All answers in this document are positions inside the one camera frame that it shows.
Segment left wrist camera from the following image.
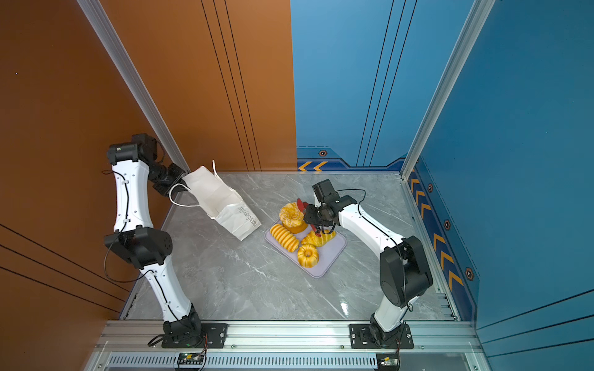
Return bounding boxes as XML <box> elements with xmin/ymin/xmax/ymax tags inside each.
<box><xmin>131</xmin><ymin>133</ymin><xmax>158</xmax><ymax>156</ymax></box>

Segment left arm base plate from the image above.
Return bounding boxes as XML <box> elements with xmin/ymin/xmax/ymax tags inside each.
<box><xmin>161</xmin><ymin>322</ymin><xmax>228</xmax><ymax>349</ymax></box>

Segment aluminium corner post left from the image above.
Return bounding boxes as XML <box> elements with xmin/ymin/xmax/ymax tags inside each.
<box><xmin>77</xmin><ymin>0</ymin><xmax>190</xmax><ymax>172</ymax></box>

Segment red metal tongs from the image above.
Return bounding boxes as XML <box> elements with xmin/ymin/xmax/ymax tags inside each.
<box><xmin>296</xmin><ymin>199</ymin><xmax>323</xmax><ymax>237</ymax></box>

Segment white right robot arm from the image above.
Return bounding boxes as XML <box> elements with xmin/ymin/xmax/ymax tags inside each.
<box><xmin>297</xmin><ymin>193</ymin><xmax>433</xmax><ymax>350</ymax></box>

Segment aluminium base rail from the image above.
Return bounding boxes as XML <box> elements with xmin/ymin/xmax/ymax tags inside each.
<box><xmin>85</xmin><ymin>320</ymin><xmax>490</xmax><ymax>370</ymax></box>

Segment crumb topped round bread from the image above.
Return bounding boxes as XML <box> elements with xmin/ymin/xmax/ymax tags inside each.
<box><xmin>279</xmin><ymin>203</ymin><xmax>307</xmax><ymax>234</ymax></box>

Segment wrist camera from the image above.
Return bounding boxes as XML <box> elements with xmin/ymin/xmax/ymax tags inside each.
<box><xmin>312</xmin><ymin>179</ymin><xmax>340</xmax><ymax>203</ymax></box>
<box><xmin>131</xmin><ymin>133</ymin><xmax>158</xmax><ymax>156</ymax></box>

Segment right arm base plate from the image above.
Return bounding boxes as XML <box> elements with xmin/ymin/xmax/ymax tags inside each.
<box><xmin>348</xmin><ymin>323</ymin><xmax>415</xmax><ymax>350</ymax></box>

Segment aluminium corner post right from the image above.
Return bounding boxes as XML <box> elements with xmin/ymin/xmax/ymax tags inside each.
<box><xmin>400</xmin><ymin>0</ymin><xmax>496</xmax><ymax>181</ymax></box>

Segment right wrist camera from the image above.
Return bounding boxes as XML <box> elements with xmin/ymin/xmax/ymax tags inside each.
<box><xmin>312</xmin><ymin>179</ymin><xmax>340</xmax><ymax>203</ymax></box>

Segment small bundt bread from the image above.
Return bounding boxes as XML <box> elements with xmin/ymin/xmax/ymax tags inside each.
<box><xmin>297</xmin><ymin>244</ymin><xmax>320</xmax><ymax>268</ymax></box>

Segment white printed paper bag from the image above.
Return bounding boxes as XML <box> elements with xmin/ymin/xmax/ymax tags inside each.
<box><xmin>168</xmin><ymin>160</ymin><xmax>261</xmax><ymax>241</ymax></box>

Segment controller board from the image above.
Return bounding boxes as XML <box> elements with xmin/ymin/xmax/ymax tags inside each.
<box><xmin>376</xmin><ymin>353</ymin><xmax>401</xmax><ymax>371</ymax></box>
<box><xmin>176</xmin><ymin>352</ymin><xmax>206</xmax><ymax>369</ymax></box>

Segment yellow croissant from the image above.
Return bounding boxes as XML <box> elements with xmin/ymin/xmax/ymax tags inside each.
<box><xmin>301</xmin><ymin>231</ymin><xmax>337</xmax><ymax>247</ymax></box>

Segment right controller board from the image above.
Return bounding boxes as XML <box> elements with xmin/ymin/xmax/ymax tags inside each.
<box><xmin>376</xmin><ymin>353</ymin><xmax>401</xmax><ymax>371</ymax></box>

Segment aluminium corner post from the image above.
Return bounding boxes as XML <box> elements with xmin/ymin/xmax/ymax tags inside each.
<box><xmin>77</xmin><ymin>0</ymin><xmax>190</xmax><ymax>172</ymax></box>
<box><xmin>400</xmin><ymin>0</ymin><xmax>496</xmax><ymax>181</ymax></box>

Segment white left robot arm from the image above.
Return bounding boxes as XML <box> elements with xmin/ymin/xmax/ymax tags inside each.
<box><xmin>104</xmin><ymin>134</ymin><xmax>207</xmax><ymax>349</ymax></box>

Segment left controller board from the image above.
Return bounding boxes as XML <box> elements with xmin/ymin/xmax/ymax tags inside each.
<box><xmin>176</xmin><ymin>352</ymin><xmax>206</xmax><ymax>369</ymax></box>

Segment striped long bread loaf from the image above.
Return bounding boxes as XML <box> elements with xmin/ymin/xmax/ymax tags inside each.
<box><xmin>270</xmin><ymin>224</ymin><xmax>300</xmax><ymax>253</ymax></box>

